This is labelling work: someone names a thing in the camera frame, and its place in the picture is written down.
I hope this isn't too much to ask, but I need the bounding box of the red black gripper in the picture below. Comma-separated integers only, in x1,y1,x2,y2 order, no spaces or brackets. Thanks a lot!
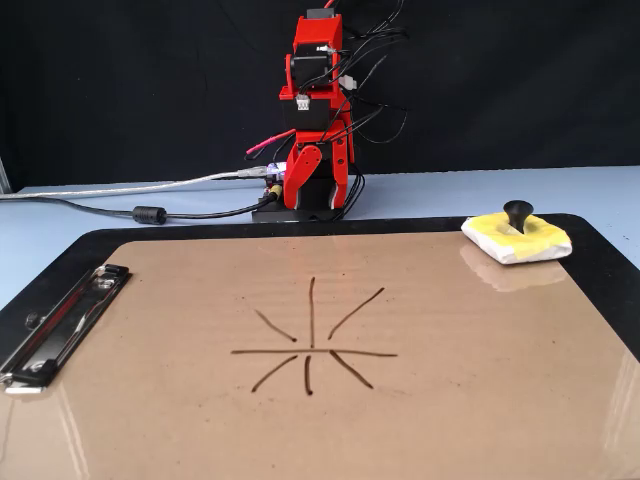
278,84,350,209

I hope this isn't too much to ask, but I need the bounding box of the yellow white sponge black knob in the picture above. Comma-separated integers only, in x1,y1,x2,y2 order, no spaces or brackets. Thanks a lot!
460,199,573,267

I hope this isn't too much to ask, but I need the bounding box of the motor controller circuit board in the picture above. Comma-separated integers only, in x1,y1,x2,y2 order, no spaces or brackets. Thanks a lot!
256,161,290,204

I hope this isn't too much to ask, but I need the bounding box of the brown glossy board sheet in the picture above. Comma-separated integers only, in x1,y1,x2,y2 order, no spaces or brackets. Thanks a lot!
0,228,640,480

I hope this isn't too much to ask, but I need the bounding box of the black clipboard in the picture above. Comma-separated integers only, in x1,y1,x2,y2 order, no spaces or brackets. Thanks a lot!
0,212,640,366

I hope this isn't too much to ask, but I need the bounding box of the black backdrop cloth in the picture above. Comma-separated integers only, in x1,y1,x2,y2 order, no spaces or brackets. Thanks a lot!
0,0,640,194

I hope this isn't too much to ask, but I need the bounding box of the metal clipboard clip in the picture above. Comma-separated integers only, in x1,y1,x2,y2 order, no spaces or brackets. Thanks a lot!
0,263,133,397

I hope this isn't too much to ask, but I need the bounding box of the pink wire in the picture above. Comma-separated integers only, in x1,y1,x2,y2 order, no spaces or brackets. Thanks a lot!
244,128,298,159

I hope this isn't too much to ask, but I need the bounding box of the black servo cable bundle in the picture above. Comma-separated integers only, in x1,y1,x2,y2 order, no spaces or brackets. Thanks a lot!
319,0,409,221

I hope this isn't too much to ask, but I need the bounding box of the silver USB cable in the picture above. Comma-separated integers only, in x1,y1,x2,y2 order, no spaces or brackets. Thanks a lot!
0,164,272,202

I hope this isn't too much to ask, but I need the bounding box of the black power cable with ferrite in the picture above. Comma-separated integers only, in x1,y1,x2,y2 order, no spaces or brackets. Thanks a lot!
29,191,282,227

